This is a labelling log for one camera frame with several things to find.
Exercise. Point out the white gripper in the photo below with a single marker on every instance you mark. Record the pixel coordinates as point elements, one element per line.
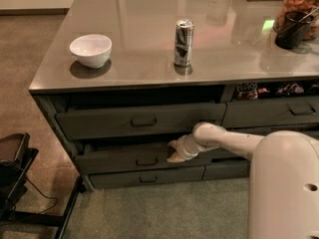
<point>181,148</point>

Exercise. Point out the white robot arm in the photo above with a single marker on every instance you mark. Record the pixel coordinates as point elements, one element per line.
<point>283,177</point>

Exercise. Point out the grey drawer cabinet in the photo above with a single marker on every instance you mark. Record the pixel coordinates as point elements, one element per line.
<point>233,43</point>

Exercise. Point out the snack bags in drawer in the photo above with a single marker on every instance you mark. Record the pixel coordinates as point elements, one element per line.
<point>255,91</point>

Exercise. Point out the silver black drink can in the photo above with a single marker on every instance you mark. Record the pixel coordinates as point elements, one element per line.
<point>184,29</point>

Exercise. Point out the white ceramic bowl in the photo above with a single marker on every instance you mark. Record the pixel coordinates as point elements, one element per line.
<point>92,50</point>

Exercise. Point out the black stand with device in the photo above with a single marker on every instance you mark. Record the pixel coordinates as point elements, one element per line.
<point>16,157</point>

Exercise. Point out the black mesh cup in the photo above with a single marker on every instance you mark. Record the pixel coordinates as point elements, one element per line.
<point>293,29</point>

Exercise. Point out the glass snack jar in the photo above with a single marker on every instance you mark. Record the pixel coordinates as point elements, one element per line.
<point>305,6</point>

